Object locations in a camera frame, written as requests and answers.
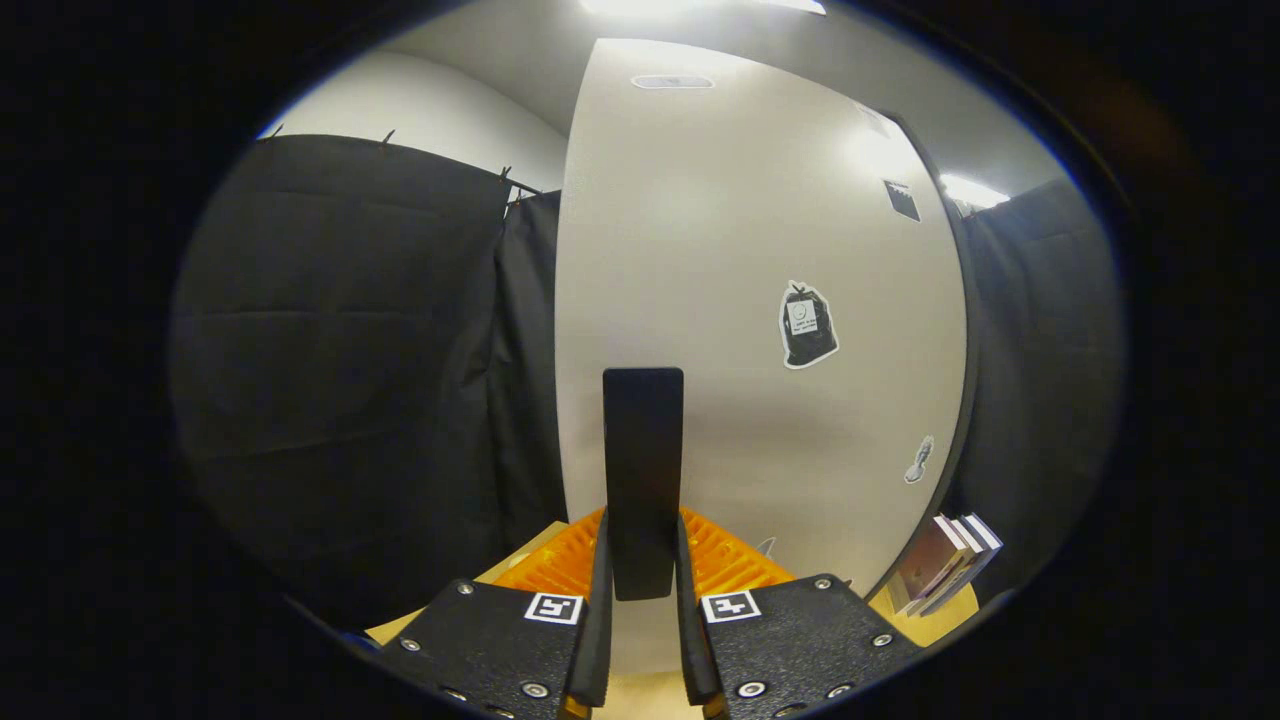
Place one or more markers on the pink book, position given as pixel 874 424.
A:
pixel 925 565

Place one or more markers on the beige cabinet door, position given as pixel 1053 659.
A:
pixel 720 250

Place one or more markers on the long ceiling light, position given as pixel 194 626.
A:
pixel 972 190

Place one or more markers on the black backdrop cloth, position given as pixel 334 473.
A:
pixel 350 350

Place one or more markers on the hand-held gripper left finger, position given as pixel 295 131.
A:
pixel 598 640

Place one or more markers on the large ceiling light panel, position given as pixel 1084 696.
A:
pixel 700 5

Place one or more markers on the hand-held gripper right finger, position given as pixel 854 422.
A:
pixel 692 650

